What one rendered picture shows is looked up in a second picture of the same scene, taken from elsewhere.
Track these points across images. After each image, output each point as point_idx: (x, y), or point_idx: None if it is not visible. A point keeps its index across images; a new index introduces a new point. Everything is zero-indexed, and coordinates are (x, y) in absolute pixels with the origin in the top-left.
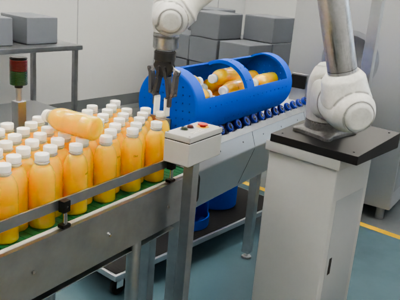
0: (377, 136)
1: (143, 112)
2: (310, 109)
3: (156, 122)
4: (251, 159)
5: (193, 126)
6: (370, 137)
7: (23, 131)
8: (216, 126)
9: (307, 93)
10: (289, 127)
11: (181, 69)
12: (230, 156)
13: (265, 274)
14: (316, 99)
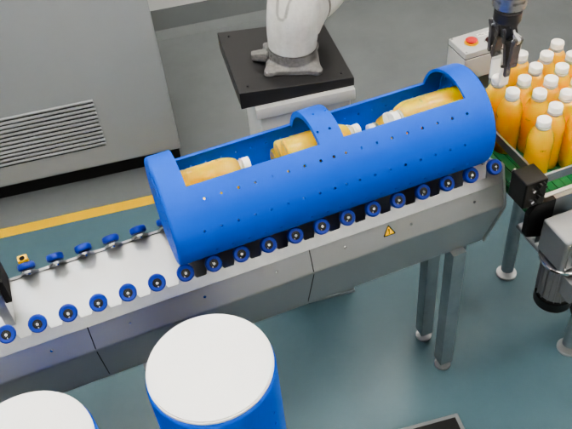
0: (252, 36)
1: (524, 77)
2: (317, 34)
3: (523, 49)
4: None
5: (482, 43)
6: (261, 36)
7: None
8: (454, 40)
9: (315, 23)
10: (318, 79)
11: (450, 70)
12: None
13: None
14: (328, 8)
